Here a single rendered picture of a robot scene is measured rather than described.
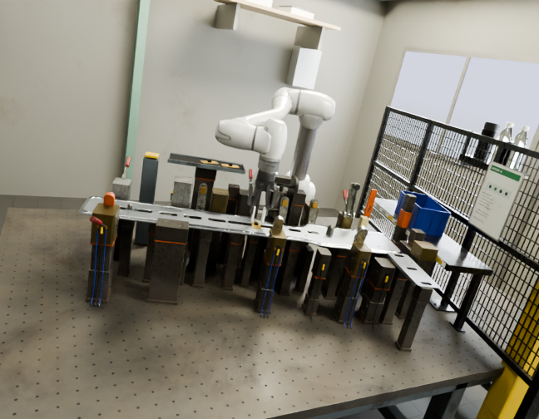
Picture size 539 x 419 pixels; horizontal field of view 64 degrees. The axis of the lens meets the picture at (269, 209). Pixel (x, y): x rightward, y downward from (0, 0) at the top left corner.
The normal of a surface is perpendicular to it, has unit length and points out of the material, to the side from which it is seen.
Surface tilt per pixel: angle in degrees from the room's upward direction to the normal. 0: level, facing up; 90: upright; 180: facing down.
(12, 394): 0
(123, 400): 0
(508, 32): 90
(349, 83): 90
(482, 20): 90
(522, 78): 90
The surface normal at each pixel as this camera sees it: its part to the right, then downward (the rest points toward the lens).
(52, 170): 0.41, 0.37
